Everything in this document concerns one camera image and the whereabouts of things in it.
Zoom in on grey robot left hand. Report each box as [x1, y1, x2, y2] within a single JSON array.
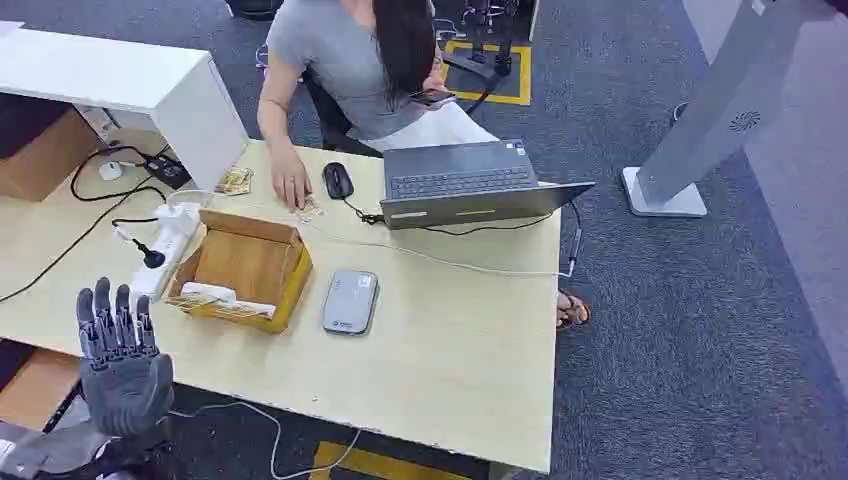
[[75, 276, 176, 439]]

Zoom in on brown cardboard box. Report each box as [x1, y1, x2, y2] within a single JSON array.
[[0, 105, 101, 204], [0, 348, 83, 433]]

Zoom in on white power strip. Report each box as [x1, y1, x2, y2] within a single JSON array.
[[128, 201, 204, 300]]

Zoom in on wooden card box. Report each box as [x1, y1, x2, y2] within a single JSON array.
[[161, 208, 315, 336]]

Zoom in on grey card reader device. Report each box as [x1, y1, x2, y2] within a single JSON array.
[[321, 268, 381, 337]]

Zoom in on small cards under hand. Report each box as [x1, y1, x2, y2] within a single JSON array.
[[290, 193, 327, 225]]

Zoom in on yellow floor tape strip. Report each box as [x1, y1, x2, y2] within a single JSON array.
[[308, 441, 473, 480]]

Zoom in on person's hand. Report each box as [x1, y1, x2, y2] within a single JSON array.
[[270, 141, 313, 213]]

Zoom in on black computer mouse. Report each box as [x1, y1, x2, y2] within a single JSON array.
[[321, 161, 356, 201]]

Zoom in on white cabinet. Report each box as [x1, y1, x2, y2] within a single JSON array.
[[0, 21, 250, 194]]

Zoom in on black office chair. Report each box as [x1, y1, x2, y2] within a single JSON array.
[[300, 66, 386, 160]]

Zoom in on dark grey laptop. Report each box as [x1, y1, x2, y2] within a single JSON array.
[[379, 138, 597, 232]]

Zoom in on person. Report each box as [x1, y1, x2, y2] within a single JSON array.
[[256, 0, 499, 213]]

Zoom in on black smartphone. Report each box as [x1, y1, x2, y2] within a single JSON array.
[[408, 87, 458, 110]]

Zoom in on person's foot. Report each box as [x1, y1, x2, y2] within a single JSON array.
[[555, 290, 593, 332]]

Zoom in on black equipment stand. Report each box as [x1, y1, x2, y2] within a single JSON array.
[[442, 0, 535, 79]]

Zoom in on grey floor stand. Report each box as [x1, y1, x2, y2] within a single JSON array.
[[621, 0, 826, 219]]

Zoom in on black plug with cable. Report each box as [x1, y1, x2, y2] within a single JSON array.
[[110, 217, 168, 271]]

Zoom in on white cable under desk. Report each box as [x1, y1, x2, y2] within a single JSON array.
[[168, 400, 363, 480]]

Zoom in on long black cable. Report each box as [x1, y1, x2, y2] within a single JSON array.
[[0, 144, 168, 306]]

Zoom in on black mouse cable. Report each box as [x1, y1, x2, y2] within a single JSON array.
[[341, 197, 387, 227]]

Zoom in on thin white cable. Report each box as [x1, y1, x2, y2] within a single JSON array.
[[305, 221, 578, 280]]

